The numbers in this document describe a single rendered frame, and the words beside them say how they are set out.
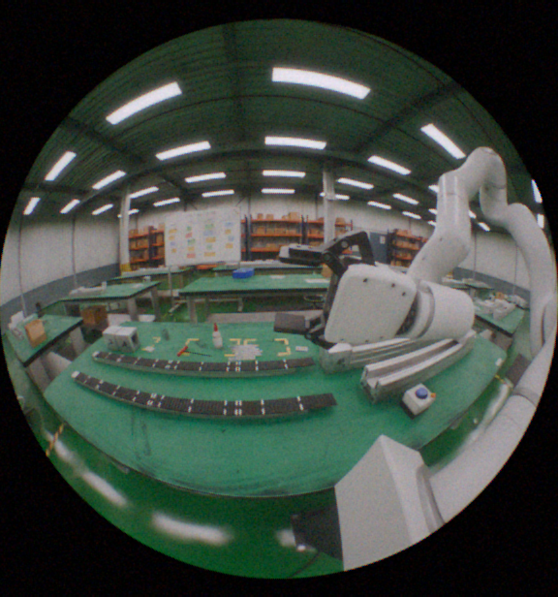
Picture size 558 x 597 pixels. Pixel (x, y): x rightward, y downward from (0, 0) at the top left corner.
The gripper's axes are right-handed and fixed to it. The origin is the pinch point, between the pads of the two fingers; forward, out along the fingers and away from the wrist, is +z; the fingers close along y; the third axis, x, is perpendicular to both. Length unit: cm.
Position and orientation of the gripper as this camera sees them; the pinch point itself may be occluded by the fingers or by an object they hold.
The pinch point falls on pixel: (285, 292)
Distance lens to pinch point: 21.0
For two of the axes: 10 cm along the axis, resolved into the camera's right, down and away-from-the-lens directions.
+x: 0.9, -5.6, 8.2
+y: -0.8, 8.2, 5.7
